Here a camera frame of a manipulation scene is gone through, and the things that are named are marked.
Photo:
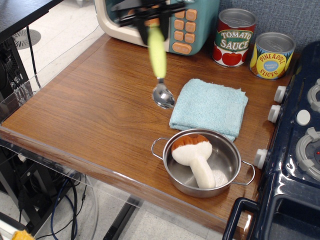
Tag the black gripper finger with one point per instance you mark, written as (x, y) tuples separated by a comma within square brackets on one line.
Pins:
[(143, 31), (165, 27)]

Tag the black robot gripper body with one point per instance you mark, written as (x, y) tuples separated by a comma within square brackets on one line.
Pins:
[(131, 11)]

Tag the spoon with yellow-green handle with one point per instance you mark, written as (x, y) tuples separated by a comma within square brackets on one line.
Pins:
[(158, 59)]

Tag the toy microwave teal and cream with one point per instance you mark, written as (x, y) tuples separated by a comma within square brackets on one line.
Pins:
[(188, 29)]

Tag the tomato sauce can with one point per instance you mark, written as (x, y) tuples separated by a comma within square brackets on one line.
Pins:
[(234, 32)]

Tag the light blue folded cloth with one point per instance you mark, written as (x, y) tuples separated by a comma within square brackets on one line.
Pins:
[(202, 105)]

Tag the pineapple slices can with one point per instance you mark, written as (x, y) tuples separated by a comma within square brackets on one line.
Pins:
[(272, 54)]

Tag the plush mushroom toy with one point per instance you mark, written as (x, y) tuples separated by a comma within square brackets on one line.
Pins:
[(194, 150)]

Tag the white stove knob top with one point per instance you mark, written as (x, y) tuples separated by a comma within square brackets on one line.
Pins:
[(280, 93)]

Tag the white stove knob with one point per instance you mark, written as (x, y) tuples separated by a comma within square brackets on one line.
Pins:
[(280, 93), (274, 113), (260, 158)]

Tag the black computer tower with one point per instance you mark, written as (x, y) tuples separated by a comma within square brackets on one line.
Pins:
[(13, 77)]

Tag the white stove knob middle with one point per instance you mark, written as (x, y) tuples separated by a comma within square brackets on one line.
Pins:
[(274, 113)]

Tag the white stove knob bottom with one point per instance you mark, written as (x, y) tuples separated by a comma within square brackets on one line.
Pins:
[(260, 158)]

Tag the dark blue toy stove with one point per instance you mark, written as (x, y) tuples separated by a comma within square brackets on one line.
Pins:
[(288, 204)]

